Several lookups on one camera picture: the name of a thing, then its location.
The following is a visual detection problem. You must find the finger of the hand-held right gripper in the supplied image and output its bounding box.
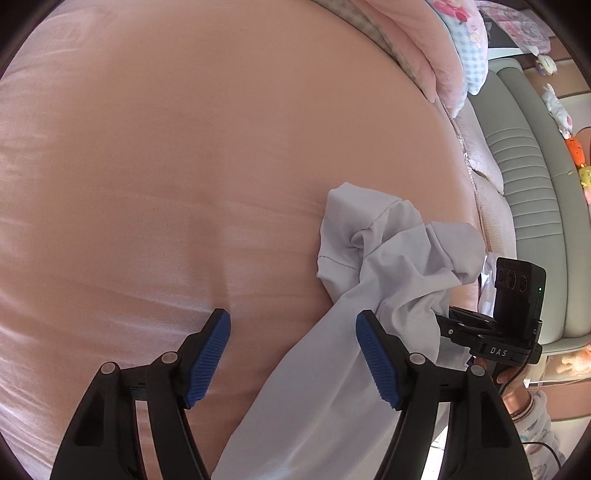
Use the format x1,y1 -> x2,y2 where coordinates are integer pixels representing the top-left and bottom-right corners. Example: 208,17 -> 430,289
436,314 -> 488,346
450,305 -> 496,325

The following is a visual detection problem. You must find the orange plush toy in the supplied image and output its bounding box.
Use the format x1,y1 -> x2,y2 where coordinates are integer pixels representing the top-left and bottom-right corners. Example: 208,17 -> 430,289
564,134 -> 589,169

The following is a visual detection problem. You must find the pink printed cloth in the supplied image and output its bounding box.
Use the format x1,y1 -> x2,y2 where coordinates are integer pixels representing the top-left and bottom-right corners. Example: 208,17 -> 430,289
475,0 -> 552,54

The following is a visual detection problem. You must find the bed with pink sheet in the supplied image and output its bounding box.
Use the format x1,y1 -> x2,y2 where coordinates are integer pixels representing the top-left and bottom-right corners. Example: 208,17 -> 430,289
0,0 -> 490,480

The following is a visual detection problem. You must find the pink gingham folded comforter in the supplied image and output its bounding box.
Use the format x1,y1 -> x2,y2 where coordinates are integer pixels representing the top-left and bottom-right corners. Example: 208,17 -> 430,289
309,0 -> 490,118

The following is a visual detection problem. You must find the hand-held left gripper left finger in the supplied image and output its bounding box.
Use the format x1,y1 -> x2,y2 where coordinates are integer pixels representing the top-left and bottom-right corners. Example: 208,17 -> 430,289
50,309 -> 232,480

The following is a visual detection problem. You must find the white plush toy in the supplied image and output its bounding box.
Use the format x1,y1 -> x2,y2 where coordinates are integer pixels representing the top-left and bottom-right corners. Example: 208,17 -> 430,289
541,83 -> 574,139

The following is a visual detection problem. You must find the person's right hand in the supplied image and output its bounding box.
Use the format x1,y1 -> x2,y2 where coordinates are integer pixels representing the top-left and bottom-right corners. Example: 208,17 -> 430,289
496,366 -> 533,419

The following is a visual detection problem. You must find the person's right forearm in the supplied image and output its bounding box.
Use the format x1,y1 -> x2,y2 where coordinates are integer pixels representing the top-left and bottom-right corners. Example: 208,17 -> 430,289
508,388 -> 568,480

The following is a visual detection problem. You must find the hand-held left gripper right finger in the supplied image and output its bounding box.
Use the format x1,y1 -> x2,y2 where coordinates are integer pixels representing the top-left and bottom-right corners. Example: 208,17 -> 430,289
355,309 -> 529,480

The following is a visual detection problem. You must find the pale plush toy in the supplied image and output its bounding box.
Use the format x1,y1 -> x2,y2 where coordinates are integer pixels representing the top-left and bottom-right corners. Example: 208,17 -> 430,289
556,353 -> 591,374

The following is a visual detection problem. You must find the white shirt with navy trim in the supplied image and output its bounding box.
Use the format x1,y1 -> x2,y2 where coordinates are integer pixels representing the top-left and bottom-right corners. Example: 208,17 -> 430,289
215,182 -> 488,480

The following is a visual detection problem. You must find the grey-green padded headboard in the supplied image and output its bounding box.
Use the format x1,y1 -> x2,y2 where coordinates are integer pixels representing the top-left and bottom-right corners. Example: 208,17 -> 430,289
471,55 -> 591,352

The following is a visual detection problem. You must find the black glossy cabinet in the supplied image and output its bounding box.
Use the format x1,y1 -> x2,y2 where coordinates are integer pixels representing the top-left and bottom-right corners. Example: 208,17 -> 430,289
485,18 -> 522,49

